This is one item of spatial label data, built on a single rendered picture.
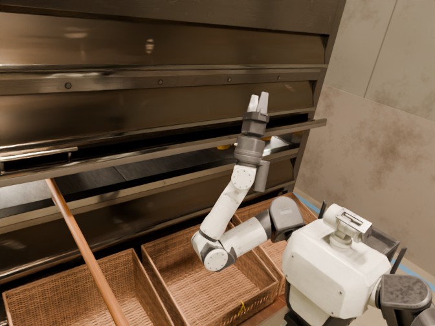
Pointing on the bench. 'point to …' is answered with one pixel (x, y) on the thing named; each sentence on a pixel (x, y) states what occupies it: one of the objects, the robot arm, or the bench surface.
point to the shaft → (89, 258)
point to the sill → (127, 188)
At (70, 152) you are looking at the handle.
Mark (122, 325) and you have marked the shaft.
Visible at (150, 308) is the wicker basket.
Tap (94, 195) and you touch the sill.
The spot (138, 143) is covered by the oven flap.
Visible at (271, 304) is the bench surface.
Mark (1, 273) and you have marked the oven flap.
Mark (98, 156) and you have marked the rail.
